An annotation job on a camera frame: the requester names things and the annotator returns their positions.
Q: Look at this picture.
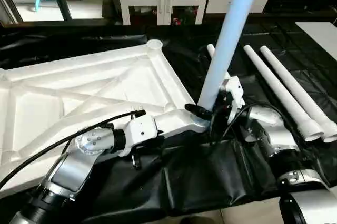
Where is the white plastic table leg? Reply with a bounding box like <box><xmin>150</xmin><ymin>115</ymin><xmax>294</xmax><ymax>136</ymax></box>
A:
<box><xmin>197</xmin><ymin>0</ymin><xmax>264</xmax><ymax>112</ymax></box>
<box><xmin>243</xmin><ymin>45</ymin><xmax>325</xmax><ymax>142</ymax></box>
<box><xmin>260</xmin><ymin>45</ymin><xmax>337</xmax><ymax>144</ymax></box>
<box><xmin>206</xmin><ymin>44</ymin><xmax>233</xmax><ymax>82</ymax></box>

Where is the white plastic table top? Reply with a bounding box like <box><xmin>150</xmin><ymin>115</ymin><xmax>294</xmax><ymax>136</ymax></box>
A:
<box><xmin>0</xmin><ymin>39</ymin><xmax>212</xmax><ymax>199</ymax></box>

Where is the black work mat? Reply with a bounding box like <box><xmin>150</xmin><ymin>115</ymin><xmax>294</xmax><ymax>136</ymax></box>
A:
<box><xmin>0</xmin><ymin>19</ymin><xmax>337</xmax><ymax>224</ymax></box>

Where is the white flat board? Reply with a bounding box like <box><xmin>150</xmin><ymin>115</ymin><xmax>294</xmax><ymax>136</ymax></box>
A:
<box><xmin>294</xmin><ymin>22</ymin><xmax>337</xmax><ymax>62</ymax></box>

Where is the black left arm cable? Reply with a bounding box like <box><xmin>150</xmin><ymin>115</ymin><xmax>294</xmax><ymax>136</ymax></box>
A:
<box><xmin>0</xmin><ymin>109</ymin><xmax>146</xmax><ymax>191</ymax></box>

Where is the white drawer unit with handle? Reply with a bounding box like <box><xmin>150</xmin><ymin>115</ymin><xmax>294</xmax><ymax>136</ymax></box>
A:
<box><xmin>206</xmin><ymin>0</ymin><xmax>274</xmax><ymax>15</ymax></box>

